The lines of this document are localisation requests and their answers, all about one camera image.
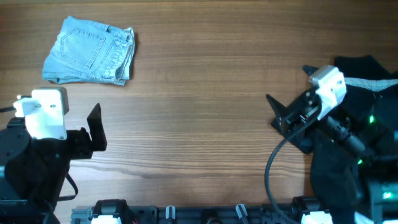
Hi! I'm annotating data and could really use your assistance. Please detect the black garment pile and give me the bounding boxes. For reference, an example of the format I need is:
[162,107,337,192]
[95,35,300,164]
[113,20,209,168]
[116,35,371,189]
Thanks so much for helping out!
[270,55,398,224]

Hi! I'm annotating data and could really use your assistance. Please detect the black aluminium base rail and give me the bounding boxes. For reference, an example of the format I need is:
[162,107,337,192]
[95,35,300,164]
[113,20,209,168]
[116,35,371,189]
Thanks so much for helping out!
[70,203,296,224]

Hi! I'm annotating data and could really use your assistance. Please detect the light blue denim shorts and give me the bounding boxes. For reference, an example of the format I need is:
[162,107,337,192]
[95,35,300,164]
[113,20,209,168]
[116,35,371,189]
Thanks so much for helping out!
[42,16,136,86]

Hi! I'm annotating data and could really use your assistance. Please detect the left white rail clip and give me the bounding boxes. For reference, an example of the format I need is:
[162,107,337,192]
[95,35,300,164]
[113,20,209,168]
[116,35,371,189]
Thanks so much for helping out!
[165,205,176,220]

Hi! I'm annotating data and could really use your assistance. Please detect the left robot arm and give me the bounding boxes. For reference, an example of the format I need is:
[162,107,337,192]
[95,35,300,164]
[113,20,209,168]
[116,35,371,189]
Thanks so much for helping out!
[1,104,107,223]

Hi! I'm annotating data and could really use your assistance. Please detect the right white rail clip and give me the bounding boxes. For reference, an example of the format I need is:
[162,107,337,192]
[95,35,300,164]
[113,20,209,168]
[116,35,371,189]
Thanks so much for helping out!
[235,203,248,219]

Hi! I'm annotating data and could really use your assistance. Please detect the white rail clip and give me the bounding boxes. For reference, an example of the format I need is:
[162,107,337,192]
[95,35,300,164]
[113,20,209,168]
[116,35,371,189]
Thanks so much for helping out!
[235,203,248,219]
[165,205,176,220]

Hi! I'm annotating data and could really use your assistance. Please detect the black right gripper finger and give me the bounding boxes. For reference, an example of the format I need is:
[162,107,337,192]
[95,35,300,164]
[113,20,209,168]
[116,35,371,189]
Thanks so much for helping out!
[302,65,318,76]
[266,94,287,119]

